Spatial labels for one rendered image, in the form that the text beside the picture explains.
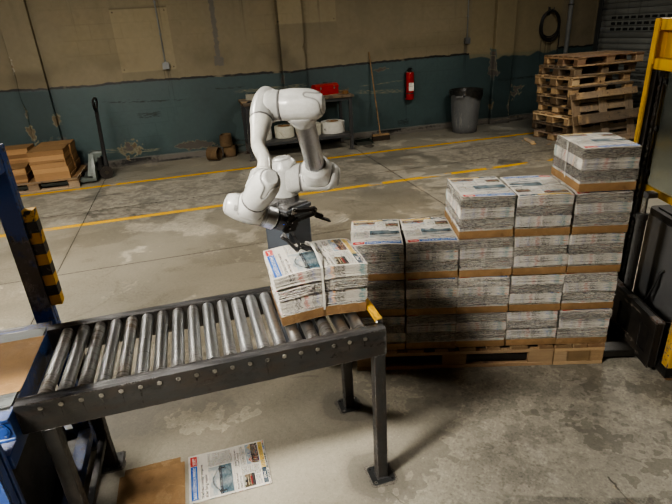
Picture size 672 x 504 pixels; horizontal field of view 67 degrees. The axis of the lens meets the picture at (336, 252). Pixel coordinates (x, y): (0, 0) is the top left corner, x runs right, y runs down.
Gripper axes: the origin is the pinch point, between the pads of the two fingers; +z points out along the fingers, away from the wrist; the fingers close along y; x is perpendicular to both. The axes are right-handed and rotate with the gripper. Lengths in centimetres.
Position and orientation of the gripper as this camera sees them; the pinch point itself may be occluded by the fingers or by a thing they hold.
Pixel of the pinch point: (320, 234)
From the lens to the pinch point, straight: 209.3
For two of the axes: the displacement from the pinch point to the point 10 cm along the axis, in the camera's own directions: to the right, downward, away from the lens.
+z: 8.7, 2.8, 4.0
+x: 2.8, 3.9, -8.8
